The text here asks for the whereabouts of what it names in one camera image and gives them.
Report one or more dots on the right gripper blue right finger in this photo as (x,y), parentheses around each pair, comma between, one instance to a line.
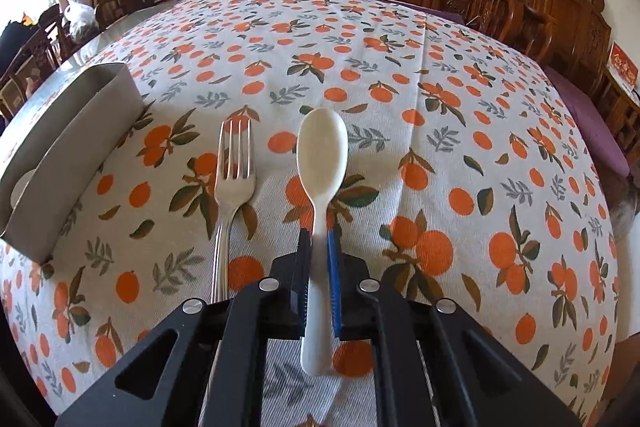
(434,365)

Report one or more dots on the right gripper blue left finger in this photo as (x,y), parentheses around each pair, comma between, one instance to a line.
(203,365)

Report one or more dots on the white plastic spoon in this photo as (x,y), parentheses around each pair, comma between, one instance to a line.
(322,152)

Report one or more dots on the orange print tablecloth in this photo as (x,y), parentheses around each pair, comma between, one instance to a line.
(467,178)

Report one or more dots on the metal fork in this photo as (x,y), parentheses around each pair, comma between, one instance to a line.
(234,186)

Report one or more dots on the white ceramic soup spoon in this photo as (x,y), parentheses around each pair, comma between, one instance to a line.
(20,187)

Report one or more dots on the grey metal tray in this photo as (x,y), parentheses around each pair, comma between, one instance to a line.
(67,140)

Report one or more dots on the purple armchair cushion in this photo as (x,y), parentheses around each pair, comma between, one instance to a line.
(598,138)

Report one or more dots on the red box on cabinet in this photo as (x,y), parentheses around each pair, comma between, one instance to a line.
(623,70)

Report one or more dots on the wooden dining chair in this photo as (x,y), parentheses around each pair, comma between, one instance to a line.
(39,57)

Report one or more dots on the white plastic bag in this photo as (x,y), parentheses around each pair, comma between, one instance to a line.
(82,23)

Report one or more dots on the carved wooden armchair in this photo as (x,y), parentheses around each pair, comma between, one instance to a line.
(570,36)

